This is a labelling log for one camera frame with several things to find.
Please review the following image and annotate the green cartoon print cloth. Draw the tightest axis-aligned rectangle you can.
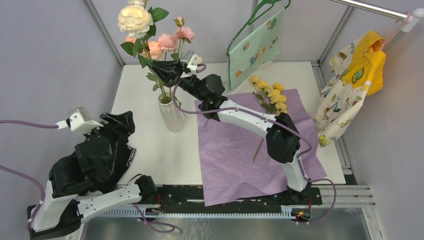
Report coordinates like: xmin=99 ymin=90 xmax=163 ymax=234
xmin=228 ymin=9 xmax=285 ymax=91

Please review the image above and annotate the metal clothes rail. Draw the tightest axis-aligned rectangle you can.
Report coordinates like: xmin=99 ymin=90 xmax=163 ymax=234
xmin=331 ymin=0 xmax=424 ymax=33

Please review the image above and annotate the yellow flower bunch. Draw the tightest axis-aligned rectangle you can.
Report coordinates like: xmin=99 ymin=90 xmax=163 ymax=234
xmin=249 ymin=76 xmax=289 ymax=163

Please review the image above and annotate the white peony flower stem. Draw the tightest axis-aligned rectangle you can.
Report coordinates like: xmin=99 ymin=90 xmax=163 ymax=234
xmin=117 ymin=0 xmax=169 ymax=97

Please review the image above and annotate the pink peony flower stem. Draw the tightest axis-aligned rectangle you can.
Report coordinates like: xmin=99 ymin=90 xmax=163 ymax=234
xmin=146 ymin=16 xmax=195 ymax=104

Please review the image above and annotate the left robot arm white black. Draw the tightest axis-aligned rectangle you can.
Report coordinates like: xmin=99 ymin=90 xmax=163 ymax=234
xmin=27 ymin=107 xmax=158 ymax=240

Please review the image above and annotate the pink plastic hanger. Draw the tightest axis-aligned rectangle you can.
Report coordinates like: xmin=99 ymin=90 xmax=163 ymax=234
xmin=380 ymin=11 xmax=412 ymax=51

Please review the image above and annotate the white ribbed ceramic vase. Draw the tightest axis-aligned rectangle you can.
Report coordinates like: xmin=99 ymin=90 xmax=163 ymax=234
xmin=158 ymin=93 xmax=186 ymax=133

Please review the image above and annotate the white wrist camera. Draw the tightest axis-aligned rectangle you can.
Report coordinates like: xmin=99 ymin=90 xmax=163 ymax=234
xmin=55 ymin=106 xmax=104 ymax=135
xmin=180 ymin=50 xmax=202 ymax=75

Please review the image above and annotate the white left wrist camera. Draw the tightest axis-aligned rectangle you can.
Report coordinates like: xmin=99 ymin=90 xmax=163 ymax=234
xmin=55 ymin=106 xmax=104 ymax=135

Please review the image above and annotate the yellow cartoon child shirt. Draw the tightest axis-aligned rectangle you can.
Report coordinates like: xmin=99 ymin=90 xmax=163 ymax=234
xmin=314 ymin=30 xmax=386 ymax=148

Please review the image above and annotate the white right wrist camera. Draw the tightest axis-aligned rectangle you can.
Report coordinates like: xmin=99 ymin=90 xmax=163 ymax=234
xmin=180 ymin=50 xmax=202 ymax=75

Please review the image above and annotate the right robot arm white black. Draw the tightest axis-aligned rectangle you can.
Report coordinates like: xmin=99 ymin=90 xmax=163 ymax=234
xmin=151 ymin=60 xmax=311 ymax=204

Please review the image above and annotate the purple wrapping paper sheet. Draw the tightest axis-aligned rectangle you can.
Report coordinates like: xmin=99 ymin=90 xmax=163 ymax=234
xmin=197 ymin=89 xmax=327 ymax=207

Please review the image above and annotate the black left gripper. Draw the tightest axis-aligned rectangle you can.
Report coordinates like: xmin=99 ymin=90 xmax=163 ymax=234
xmin=82 ymin=110 xmax=138 ymax=176

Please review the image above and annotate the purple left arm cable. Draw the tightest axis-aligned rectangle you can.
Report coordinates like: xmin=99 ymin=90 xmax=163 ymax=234
xmin=0 ymin=119 xmax=176 ymax=234

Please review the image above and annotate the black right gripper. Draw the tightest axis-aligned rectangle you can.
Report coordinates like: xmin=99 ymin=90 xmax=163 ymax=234
xmin=146 ymin=59 xmax=206 ymax=103

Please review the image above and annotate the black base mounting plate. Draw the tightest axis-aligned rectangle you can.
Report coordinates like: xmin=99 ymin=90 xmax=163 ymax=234
xmin=138 ymin=185 xmax=323 ymax=214

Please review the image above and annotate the green plastic hanger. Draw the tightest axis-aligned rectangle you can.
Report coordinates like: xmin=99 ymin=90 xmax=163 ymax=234
xmin=225 ymin=0 xmax=282 ymax=59

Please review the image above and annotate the black cloth bundle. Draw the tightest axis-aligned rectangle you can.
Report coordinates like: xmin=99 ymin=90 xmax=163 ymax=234
xmin=97 ymin=143 xmax=137 ymax=194

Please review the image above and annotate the white slotted cable duct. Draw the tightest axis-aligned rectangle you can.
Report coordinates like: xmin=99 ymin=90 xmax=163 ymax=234
xmin=97 ymin=205 xmax=300 ymax=220

